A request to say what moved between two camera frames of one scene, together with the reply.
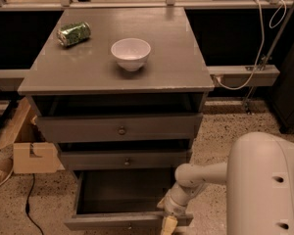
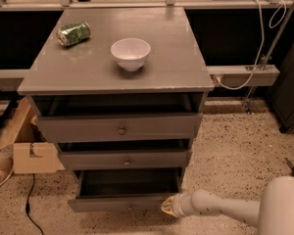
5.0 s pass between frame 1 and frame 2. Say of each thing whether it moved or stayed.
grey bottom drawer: moved
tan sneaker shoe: stayed
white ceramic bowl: stayed
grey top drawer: stayed
